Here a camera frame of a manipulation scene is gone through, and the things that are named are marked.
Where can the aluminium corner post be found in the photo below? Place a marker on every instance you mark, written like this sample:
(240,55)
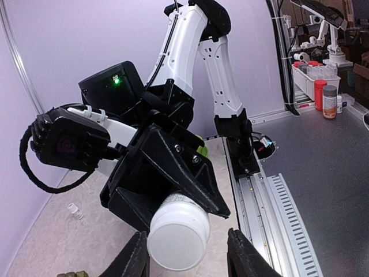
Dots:
(283,58)
(26,81)

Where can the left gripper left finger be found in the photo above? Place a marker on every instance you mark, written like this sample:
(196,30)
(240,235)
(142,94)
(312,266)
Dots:
(133,260)

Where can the green weekly pill organizer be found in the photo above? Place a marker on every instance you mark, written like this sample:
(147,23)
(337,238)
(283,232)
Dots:
(74,274)

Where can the green plate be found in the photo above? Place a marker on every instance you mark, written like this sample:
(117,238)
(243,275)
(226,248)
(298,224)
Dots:
(203,151)

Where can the aluminium front rail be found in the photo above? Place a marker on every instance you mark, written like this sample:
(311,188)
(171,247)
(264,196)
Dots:
(269,218)

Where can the small white pill bottle far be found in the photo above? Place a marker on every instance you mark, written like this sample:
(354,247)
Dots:
(75,211)

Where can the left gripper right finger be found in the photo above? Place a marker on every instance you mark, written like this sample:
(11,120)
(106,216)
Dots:
(243,259)

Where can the right aluminium corner post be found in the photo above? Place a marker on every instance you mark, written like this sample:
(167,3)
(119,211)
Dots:
(283,58)

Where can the left aluminium corner post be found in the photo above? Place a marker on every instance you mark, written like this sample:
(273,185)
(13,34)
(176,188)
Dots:
(26,81)

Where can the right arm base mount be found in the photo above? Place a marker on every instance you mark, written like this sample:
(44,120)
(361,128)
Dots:
(246,154)

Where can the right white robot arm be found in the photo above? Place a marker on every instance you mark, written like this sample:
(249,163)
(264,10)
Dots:
(196,29)

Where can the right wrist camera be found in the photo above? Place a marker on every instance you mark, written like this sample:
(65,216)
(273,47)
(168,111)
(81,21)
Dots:
(80,137)

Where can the grey capped spice jar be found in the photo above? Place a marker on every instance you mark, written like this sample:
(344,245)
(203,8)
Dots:
(329,102)

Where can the white storage bin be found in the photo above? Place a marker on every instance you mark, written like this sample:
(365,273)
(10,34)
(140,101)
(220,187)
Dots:
(305,76)

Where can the red capped jar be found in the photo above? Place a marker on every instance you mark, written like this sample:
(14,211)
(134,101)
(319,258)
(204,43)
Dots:
(318,93)

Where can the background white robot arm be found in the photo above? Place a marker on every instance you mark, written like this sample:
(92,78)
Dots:
(330,22)

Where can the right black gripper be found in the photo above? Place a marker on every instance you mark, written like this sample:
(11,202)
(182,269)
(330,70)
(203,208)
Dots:
(162,157)

